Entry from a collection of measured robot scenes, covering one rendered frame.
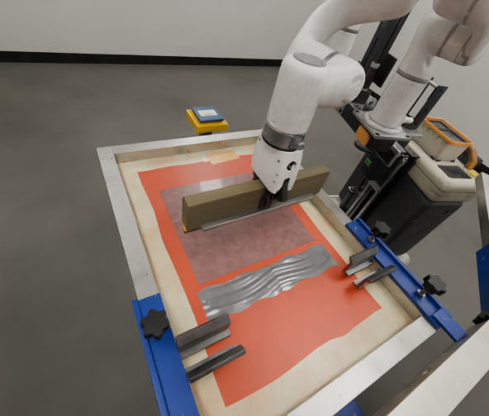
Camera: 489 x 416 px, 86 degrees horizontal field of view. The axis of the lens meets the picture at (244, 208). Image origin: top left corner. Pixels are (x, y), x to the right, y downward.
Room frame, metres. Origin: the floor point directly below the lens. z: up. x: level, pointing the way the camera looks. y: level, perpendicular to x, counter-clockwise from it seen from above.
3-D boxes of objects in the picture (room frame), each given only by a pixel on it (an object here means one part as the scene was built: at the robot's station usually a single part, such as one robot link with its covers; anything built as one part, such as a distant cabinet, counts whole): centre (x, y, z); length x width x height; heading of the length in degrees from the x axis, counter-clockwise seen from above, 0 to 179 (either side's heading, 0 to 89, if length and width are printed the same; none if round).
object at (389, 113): (0.90, -0.37, 1.21); 0.16 x 0.13 x 0.15; 113
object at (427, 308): (0.42, -0.39, 0.98); 0.30 x 0.05 x 0.07; 40
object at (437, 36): (0.89, -0.37, 1.37); 0.13 x 0.10 x 0.16; 55
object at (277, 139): (0.42, -0.03, 1.26); 0.09 x 0.07 x 0.03; 40
